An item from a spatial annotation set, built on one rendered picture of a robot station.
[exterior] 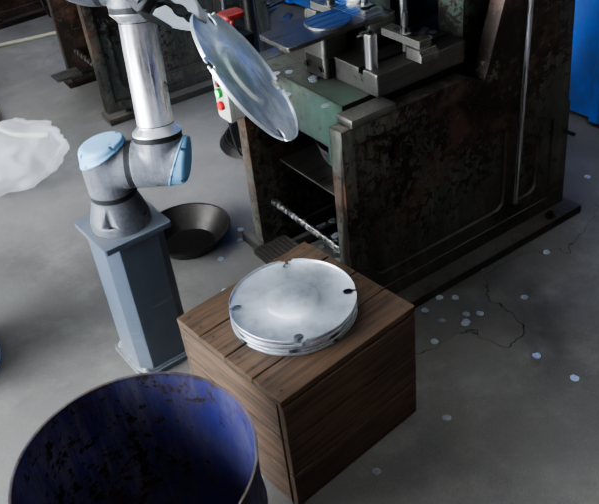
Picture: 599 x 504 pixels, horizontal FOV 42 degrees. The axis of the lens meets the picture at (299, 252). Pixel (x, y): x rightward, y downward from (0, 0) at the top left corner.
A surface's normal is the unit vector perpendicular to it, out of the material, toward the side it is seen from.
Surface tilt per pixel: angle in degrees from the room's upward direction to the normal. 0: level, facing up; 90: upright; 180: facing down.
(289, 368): 0
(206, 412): 88
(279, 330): 0
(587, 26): 90
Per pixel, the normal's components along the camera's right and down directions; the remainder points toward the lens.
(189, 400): -0.32, 0.56
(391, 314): -0.10, -0.80
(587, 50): -0.82, 0.41
